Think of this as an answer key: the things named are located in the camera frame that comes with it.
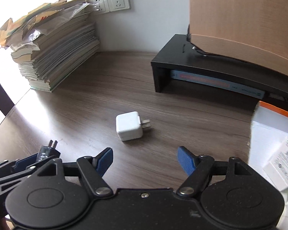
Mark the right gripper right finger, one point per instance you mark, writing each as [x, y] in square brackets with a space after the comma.
[197, 169]

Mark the black UGREEN charger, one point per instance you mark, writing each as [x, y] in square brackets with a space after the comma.
[48, 151]

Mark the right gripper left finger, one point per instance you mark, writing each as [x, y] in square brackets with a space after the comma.
[92, 170]

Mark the stack of books and papers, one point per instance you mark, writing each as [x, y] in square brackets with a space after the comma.
[51, 41]

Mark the small white carton box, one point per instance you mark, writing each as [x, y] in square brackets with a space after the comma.
[277, 167]

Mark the orange white cardboard box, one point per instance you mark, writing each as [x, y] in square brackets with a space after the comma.
[269, 128]

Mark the white charger cube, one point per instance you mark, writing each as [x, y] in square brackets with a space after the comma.
[129, 126]

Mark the black monitor riser shelf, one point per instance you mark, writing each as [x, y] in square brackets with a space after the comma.
[179, 54]

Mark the white wall socket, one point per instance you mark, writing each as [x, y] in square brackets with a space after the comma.
[116, 5]
[100, 6]

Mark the blue red book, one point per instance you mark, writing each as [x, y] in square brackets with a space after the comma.
[218, 83]

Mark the wooden book stand board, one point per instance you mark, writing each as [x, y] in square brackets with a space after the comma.
[255, 31]

